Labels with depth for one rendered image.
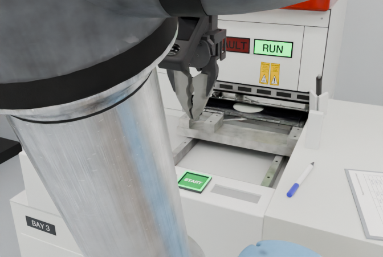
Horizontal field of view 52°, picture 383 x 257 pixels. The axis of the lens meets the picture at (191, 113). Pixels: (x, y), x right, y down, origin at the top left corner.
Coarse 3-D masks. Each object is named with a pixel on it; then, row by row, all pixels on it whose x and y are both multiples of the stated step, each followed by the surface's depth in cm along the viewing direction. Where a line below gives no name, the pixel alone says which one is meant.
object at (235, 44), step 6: (222, 42) 124; (228, 42) 123; (234, 42) 123; (240, 42) 122; (246, 42) 121; (222, 48) 125; (228, 48) 124; (234, 48) 123; (240, 48) 123; (246, 48) 122
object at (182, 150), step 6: (186, 138) 118; (192, 138) 118; (180, 144) 115; (186, 144) 115; (192, 144) 118; (174, 150) 111; (180, 150) 111; (186, 150) 115; (174, 156) 108; (180, 156) 111; (174, 162) 108
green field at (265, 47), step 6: (258, 42) 119; (264, 42) 119; (270, 42) 118; (276, 42) 117; (258, 48) 120; (264, 48) 119; (270, 48) 119; (276, 48) 118; (282, 48) 117; (288, 48) 116; (270, 54) 119; (276, 54) 118; (282, 54) 118; (288, 54) 117
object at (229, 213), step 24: (24, 168) 88; (192, 192) 72; (216, 192) 73; (240, 192) 73; (264, 192) 72; (192, 216) 72; (216, 216) 70; (240, 216) 68; (216, 240) 72; (240, 240) 70
